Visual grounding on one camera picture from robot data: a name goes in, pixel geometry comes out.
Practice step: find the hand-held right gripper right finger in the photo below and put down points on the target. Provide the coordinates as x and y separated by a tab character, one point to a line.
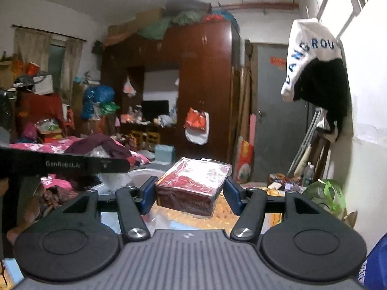
231	193

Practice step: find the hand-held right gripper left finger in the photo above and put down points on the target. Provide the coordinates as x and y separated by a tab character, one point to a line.
146	196

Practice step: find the red box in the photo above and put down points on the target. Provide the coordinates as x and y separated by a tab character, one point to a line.
187	184

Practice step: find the orange patterned cloth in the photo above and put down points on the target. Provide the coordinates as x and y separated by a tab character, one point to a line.
222	214

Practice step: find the pink floral blanket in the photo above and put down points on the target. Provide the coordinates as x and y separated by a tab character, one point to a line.
39	146

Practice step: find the red printed bag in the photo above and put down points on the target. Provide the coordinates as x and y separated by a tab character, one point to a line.
244	160

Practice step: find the pile of clothes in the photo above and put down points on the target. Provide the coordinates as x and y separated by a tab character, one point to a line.
96	145

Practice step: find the teal cardboard box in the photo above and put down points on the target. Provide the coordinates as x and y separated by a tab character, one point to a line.
164	154

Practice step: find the floor clutter of packets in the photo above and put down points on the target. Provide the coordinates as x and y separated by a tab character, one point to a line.
281	182

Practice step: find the red cloth covered cabinet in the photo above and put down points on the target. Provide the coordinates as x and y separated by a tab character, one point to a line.
39	108

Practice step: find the white plastic bag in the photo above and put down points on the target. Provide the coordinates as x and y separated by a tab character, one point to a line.
198	136

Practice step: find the pink board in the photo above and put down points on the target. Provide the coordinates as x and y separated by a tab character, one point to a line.
252	128

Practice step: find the large blue plastic bag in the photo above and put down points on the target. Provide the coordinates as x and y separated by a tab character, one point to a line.
96	99

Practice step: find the small green bag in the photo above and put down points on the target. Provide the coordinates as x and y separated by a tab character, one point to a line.
110	108

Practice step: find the clear plastic bottle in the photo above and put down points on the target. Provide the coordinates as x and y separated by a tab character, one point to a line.
308	173

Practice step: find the white handbag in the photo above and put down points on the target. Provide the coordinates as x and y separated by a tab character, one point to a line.
43	84

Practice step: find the orange plastic bag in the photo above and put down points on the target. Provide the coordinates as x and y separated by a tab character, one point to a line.
195	117

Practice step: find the wooden planks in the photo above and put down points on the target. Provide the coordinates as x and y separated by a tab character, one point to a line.
245	105

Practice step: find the black television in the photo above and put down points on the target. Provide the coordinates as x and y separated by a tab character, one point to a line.
154	108

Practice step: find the metal crutches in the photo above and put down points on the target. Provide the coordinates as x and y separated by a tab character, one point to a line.
305	139

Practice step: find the green plastic bag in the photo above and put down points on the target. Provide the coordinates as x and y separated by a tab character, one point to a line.
326	196

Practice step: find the beige curtain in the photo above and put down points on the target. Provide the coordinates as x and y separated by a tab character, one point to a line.
31	51
72	66

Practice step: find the grey metal door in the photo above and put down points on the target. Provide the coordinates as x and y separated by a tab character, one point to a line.
272	102

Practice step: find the pink hanging plastic bag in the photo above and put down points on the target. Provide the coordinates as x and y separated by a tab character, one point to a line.
129	87

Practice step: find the dark brown wooden wardrobe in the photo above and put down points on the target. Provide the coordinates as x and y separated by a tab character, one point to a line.
205	81

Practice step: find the red door sticker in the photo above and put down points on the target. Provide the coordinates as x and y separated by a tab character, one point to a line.
278	62

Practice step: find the black hanging garment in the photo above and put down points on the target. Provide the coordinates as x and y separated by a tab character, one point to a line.
326	90

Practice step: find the blue printed bag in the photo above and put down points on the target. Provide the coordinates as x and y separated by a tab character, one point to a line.
375	268

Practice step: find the green fabric bundle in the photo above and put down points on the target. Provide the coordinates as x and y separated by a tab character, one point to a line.
157	27

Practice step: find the brown cardboard box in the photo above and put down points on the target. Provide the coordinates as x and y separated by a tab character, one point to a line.
142	16

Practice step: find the white lettered hanging garment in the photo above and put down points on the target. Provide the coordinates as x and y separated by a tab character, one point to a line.
302	36

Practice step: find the blue and red bundle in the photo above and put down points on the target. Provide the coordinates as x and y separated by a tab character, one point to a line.
220	16

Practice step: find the red ceiling pipe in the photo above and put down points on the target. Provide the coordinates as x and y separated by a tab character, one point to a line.
257	5

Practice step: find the dark suitcase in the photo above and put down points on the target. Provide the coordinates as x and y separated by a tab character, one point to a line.
187	4

